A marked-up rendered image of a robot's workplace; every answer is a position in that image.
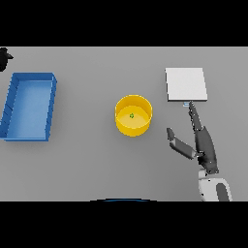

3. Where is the yellow bowl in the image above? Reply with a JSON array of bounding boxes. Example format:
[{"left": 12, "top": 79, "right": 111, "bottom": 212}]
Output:
[{"left": 114, "top": 94, "right": 154, "bottom": 138}]

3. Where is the pale square scale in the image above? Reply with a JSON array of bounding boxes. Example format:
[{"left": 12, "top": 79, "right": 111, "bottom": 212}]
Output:
[{"left": 165, "top": 67, "right": 208, "bottom": 104}]

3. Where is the blue tray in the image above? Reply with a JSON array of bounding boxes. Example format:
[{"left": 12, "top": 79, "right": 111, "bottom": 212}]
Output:
[{"left": 0, "top": 72, "right": 58, "bottom": 142}]

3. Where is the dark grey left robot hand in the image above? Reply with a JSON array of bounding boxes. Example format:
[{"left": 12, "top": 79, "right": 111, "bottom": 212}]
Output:
[{"left": 0, "top": 46, "right": 15, "bottom": 73}]

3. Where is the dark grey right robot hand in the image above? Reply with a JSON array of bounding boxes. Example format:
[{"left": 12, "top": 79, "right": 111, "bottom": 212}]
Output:
[{"left": 166, "top": 101, "right": 220, "bottom": 175}]

